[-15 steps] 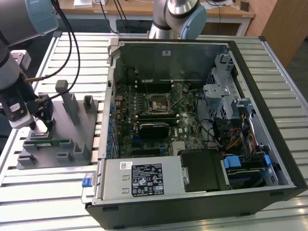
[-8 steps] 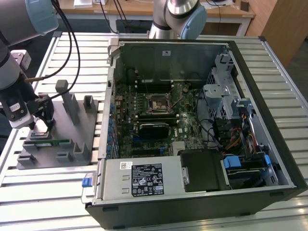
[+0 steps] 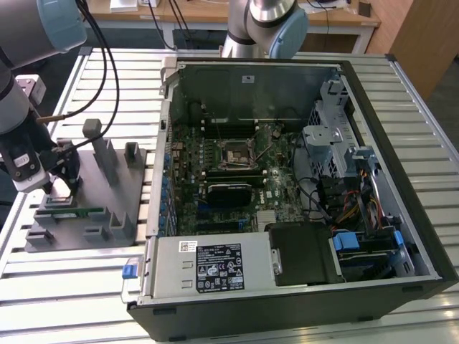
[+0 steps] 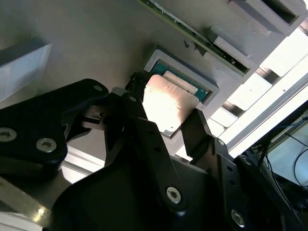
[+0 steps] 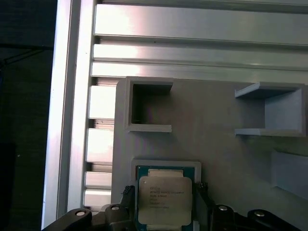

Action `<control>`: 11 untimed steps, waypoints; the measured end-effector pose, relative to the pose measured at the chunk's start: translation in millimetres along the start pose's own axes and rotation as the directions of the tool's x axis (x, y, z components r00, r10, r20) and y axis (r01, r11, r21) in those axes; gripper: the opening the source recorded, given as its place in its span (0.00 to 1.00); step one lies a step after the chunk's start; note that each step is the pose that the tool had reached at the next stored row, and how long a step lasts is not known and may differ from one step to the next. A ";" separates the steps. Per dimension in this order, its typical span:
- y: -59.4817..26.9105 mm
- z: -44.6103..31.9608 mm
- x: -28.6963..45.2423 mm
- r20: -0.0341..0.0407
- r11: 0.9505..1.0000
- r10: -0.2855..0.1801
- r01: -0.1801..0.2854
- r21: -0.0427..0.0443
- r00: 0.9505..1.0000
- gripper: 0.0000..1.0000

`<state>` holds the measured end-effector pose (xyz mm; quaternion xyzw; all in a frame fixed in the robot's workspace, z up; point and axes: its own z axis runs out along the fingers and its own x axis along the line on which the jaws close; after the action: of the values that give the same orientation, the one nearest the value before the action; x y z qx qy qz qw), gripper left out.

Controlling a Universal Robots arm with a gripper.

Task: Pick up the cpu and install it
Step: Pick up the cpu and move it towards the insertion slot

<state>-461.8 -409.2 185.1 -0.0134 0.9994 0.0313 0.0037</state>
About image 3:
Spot CPU socket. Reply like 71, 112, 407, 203
219, 138, 258, 170

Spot green motherboard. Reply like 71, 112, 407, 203
168, 120, 326, 238

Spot silver chipset heatsink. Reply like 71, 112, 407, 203
255, 210, 278, 226

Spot silver metal drive cage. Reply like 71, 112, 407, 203
300, 79, 359, 182

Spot RAM slot white clips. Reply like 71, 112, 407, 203
201, 128, 260, 138
206, 169, 268, 179
201, 120, 260, 128

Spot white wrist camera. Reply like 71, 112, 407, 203
0, 141, 48, 194

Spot grey parts rack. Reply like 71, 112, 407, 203
24, 118, 153, 254

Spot green RAM stick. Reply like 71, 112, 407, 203
35, 209, 108, 219

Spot black cable brass connector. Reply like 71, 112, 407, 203
35, 0, 110, 123

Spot coloured power wire bundle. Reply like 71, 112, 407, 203
331, 170, 383, 233

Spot grey plastic bay latch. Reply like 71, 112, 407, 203
343, 145, 377, 169

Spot silver power supply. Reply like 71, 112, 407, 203
141, 234, 280, 301

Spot hard disk in blue carrier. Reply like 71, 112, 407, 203
331, 230, 406, 282

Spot black expansion slot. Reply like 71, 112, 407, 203
196, 221, 240, 231

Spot metal socket cover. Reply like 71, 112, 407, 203
250, 123, 277, 164

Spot wooden desk white frame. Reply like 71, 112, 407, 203
80, 0, 176, 49
161, 0, 382, 54

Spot wooden cabinet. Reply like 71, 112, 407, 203
365, 0, 459, 101

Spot black open PC case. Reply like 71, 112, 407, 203
120, 53, 459, 343

